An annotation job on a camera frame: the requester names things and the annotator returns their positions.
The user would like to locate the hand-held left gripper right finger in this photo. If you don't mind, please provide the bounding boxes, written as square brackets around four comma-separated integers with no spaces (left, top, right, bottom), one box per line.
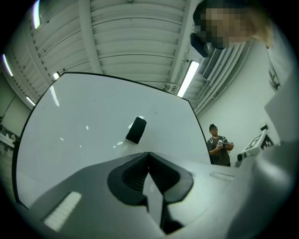
[148,151,242,235]

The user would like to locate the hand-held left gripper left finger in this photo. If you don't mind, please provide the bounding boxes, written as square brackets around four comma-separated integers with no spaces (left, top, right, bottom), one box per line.
[28,151,165,239]

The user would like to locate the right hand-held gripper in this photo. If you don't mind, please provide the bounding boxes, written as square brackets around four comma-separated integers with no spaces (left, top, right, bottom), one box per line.
[236,124,274,162]

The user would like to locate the black whiteboard eraser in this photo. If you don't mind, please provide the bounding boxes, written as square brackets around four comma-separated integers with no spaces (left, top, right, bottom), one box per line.
[125,117,148,144]

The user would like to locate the whiteboard on black stand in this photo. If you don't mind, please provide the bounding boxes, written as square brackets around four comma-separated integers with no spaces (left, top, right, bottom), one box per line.
[11,71,212,210]

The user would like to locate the ceiling air vent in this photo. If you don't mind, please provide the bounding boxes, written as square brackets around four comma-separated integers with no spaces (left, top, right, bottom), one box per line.
[201,48,223,82]

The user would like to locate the long ceiling light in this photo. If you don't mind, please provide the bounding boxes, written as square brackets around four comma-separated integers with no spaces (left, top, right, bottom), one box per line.
[177,60,200,98]
[32,0,42,30]
[2,54,14,77]

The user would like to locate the person's head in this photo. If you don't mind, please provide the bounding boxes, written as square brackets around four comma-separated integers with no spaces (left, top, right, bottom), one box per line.
[192,0,274,50]

